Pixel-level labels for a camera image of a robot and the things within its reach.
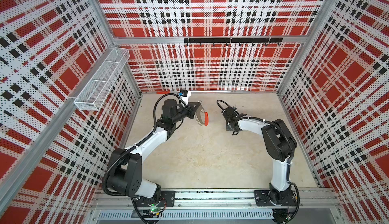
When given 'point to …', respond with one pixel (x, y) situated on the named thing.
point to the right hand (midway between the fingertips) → (234, 126)
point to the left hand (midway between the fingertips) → (200, 105)
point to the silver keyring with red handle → (206, 115)
